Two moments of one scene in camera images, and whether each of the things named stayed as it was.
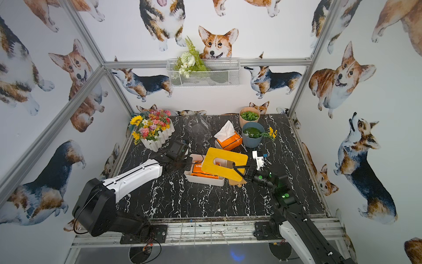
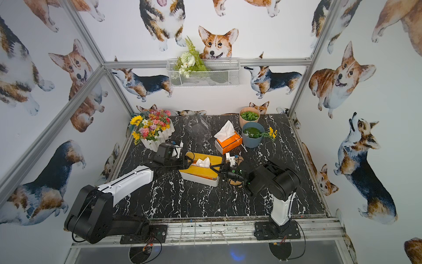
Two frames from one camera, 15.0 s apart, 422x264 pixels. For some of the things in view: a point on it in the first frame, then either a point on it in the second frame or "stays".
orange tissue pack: (198, 171) -> (205, 163)
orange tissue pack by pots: (227, 137) stays
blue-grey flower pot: (252, 133) stays
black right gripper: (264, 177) -> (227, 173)
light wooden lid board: (229, 164) stays
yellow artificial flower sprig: (270, 133) stays
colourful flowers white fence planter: (153, 128) stays
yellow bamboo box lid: (210, 154) -> (209, 171)
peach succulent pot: (248, 114) stays
